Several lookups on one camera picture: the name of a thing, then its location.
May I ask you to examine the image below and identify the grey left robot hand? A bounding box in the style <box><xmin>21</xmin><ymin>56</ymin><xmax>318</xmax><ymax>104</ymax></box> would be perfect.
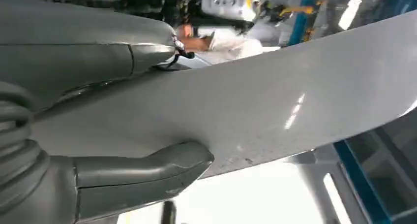
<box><xmin>0</xmin><ymin>2</ymin><xmax>215</xmax><ymax>224</ymax></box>

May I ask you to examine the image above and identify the white curved plastic car part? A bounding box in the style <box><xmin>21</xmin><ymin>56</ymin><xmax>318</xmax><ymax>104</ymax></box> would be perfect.
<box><xmin>30</xmin><ymin>8</ymin><xmax>417</xmax><ymax>179</ymax></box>

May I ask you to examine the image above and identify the person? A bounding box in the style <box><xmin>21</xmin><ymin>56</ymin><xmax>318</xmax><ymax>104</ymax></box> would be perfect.
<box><xmin>177</xmin><ymin>23</ymin><xmax>281</xmax><ymax>65</ymax></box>

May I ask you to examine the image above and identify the grey black robot body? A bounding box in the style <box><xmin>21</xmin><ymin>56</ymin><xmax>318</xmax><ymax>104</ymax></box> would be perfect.
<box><xmin>65</xmin><ymin>0</ymin><xmax>282</xmax><ymax>32</ymax></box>

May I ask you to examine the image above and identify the blue metal shelf rack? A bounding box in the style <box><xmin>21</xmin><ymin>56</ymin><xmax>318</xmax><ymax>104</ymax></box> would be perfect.
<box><xmin>288</xmin><ymin>0</ymin><xmax>417</xmax><ymax>224</ymax></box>

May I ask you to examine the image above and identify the steel stanchion post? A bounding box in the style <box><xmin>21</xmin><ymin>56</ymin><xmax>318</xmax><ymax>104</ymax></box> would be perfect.
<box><xmin>161</xmin><ymin>200</ymin><xmax>177</xmax><ymax>224</ymax></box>

